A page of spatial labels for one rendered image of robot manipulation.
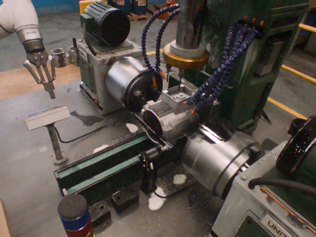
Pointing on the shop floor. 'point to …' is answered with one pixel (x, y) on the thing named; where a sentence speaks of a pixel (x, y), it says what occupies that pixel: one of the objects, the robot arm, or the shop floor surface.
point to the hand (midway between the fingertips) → (50, 91)
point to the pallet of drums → (133, 6)
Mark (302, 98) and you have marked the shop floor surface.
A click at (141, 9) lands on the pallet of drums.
